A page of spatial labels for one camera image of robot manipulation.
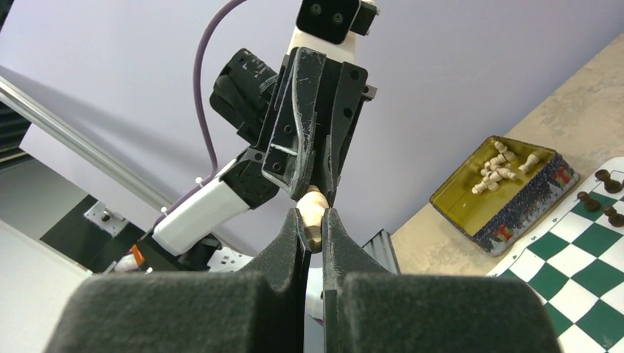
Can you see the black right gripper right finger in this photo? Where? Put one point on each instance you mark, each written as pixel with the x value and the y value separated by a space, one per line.
pixel 369 309

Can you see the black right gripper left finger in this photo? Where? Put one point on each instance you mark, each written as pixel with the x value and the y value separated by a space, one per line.
pixel 259 308

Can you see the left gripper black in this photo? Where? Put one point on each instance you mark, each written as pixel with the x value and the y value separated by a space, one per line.
pixel 312 116

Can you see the white pawn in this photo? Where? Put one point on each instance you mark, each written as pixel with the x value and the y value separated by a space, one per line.
pixel 530 163
pixel 312 208

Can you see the white chess piece centre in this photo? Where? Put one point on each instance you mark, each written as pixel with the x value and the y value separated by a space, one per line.
pixel 487 183

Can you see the gold tin with white pieces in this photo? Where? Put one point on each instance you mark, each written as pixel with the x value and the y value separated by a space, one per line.
pixel 494 220

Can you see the white chess piece horizontal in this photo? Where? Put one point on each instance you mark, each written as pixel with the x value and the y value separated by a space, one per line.
pixel 495 163

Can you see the white chess piece top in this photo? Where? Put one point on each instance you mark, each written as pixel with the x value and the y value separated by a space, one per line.
pixel 505 154

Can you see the white chess piece long diagonal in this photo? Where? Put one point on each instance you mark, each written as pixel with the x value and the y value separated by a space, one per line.
pixel 499 173

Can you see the green white chess board mat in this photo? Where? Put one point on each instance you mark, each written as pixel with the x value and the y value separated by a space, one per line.
pixel 573 261

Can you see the dark chess piece a7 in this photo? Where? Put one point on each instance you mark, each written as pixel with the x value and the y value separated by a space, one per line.
pixel 590 204

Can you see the dark chess piece b7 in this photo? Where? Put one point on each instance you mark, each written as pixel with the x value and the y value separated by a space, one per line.
pixel 614 218

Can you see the dark chess piece a8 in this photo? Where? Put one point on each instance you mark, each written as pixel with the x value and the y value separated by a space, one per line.
pixel 610 185

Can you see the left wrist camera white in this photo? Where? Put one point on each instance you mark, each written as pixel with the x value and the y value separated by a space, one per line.
pixel 330 27

